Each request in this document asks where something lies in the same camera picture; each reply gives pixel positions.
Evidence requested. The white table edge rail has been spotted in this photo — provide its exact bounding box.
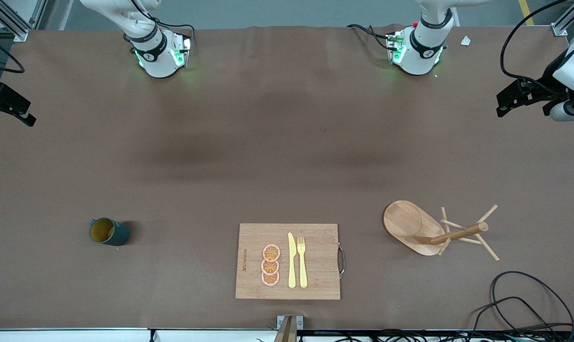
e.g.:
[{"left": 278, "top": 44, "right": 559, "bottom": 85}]
[{"left": 0, "top": 328, "right": 278, "bottom": 342}]

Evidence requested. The yellow plastic knife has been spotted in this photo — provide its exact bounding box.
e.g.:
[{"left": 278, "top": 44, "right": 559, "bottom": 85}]
[{"left": 288, "top": 232, "right": 297, "bottom": 289}]

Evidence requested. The wooden mug rack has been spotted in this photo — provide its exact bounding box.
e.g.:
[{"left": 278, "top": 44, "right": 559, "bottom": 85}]
[{"left": 383, "top": 200, "right": 500, "bottom": 262}]

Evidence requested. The metal table edge bracket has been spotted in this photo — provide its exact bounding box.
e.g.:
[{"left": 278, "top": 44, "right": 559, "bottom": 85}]
[{"left": 273, "top": 315, "right": 304, "bottom": 342}]

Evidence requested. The bamboo cutting board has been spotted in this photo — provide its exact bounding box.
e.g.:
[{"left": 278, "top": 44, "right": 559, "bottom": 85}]
[{"left": 235, "top": 223, "right": 346, "bottom": 301}]

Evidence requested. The yellow plastic fork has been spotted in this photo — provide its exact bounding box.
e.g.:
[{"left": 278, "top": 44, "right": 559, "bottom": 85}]
[{"left": 297, "top": 236, "right": 308, "bottom": 289}]

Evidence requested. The teal cup with yellow inside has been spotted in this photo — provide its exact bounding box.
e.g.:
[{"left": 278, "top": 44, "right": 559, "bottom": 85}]
[{"left": 89, "top": 217, "right": 131, "bottom": 247}]

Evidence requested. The black arm base cable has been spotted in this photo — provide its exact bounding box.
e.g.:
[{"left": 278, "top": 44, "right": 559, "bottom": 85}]
[
  {"left": 347, "top": 23, "right": 395, "bottom": 50},
  {"left": 129, "top": 0, "right": 196, "bottom": 46}
]

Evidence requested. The black left arm base cable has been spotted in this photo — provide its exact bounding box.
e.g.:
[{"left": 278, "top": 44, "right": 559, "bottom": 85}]
[{"left": 347, "top": 23, "right": 395, "bottom": 50}]

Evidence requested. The black looped floor cable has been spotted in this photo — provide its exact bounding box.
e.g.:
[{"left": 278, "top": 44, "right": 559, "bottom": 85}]
[
  {"left": 467, "top": 296, "right": 558, "bottom": 340},
  {"left": 490, "top": 271, "right": 574, "bottom": 340}
]

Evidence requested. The black cable bundle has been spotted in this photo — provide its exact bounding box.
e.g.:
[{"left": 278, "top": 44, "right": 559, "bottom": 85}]
[{"left": 296, "top": 329, "right": 574, "bottom": 342}]

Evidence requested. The black right arm base cable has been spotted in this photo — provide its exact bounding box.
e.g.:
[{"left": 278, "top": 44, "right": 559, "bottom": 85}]
[{"left": 129, "top": 0, "right": 196, "bottom": 46}]

